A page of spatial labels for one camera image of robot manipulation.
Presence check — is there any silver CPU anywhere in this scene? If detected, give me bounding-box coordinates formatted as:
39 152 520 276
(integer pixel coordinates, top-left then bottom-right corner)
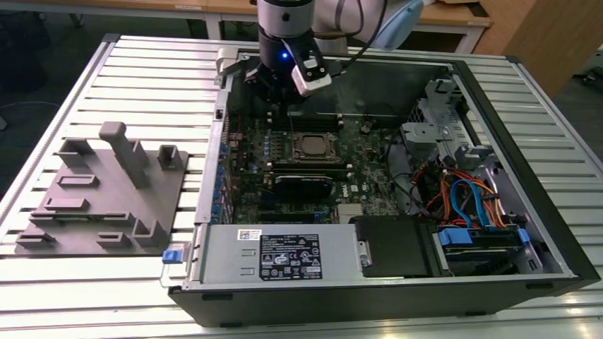
300 136 331 156

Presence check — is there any metal socket cover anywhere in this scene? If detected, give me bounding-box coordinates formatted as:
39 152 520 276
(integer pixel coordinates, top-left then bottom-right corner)
291 132 340 163

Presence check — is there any black RAM slot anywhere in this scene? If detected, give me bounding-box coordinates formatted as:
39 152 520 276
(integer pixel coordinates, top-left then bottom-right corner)
271 166 355 177
271 159 355 170
267 121 344 133
265 114 344 125

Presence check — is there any CPU socket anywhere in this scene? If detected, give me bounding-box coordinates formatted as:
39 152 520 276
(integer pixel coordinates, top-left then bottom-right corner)
287 131 341 163

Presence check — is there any black expansion slot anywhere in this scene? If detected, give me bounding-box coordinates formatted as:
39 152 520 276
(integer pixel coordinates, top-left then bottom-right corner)
257 211 333 224

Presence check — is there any green motherboard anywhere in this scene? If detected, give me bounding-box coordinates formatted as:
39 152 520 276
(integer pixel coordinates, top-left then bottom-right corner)
224 115 419 226

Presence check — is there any black graphics card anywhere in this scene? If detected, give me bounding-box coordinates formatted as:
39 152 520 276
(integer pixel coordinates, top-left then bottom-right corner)
271 173 335 201

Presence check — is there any grey metal drive cage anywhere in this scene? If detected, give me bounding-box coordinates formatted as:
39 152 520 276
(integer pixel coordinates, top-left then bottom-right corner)
399 79 503 177

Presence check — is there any silver chipset heatsink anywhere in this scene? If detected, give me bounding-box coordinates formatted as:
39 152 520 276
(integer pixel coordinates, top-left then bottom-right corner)
335 201 367 217

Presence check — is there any grey parts rack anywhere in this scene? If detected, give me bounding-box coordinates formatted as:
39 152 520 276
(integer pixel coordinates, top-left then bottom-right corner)
13 121 191 256

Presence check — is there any silver power supply unit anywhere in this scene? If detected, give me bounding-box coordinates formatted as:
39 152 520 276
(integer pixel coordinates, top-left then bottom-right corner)
181 222 373 289

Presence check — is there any black plastic shroud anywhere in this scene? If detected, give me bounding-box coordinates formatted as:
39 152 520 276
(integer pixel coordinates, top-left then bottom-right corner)
351 214 447 279

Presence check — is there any hard disk in blue carrier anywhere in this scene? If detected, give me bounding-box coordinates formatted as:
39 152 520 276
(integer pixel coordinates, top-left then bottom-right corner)
435 225 531 277

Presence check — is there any wooden cabinet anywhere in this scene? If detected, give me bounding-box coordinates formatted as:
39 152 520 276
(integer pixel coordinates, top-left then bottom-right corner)
475 0 603 99

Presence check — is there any black PC case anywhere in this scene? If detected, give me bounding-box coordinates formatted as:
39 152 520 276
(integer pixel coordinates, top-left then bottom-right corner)
167 47 603 328

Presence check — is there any office chair base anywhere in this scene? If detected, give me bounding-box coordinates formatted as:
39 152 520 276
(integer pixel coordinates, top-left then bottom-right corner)
572 47 603 88

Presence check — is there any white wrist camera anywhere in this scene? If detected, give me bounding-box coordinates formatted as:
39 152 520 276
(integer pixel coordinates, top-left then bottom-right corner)
291 49 335 98

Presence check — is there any grey case bracket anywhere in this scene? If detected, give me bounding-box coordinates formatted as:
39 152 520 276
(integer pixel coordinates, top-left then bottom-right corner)
215 47 240 88

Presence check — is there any wooden desk white frame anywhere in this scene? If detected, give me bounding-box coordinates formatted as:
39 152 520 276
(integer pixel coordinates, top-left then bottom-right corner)
219 0 494 54
0 0 223 40

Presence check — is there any blue wire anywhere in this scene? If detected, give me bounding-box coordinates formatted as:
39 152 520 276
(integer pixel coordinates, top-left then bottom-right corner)
448 179 491 232

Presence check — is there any blue floor cable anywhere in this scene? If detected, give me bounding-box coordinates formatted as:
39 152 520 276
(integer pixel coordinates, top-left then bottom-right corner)
0 100 61 111

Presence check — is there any orange wire bundle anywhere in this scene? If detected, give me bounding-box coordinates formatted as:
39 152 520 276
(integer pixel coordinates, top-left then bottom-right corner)
421 168 512 230

